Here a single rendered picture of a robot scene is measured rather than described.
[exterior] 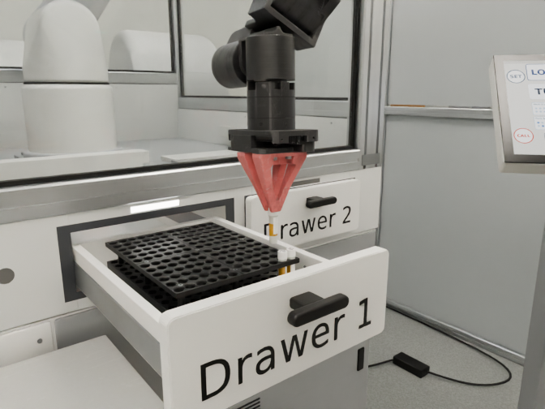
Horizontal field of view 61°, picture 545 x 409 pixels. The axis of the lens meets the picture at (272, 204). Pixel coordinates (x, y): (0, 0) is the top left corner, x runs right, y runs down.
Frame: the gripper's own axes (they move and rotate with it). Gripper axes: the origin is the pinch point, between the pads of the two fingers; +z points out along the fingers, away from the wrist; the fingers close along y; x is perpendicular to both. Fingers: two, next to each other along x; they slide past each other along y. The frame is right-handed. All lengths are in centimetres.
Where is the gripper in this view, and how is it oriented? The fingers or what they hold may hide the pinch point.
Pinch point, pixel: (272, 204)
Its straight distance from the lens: 56.8
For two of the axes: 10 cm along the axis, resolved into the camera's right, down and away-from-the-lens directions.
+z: 0.1, 9.8, 1.9
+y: 5.8, 1.5, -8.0
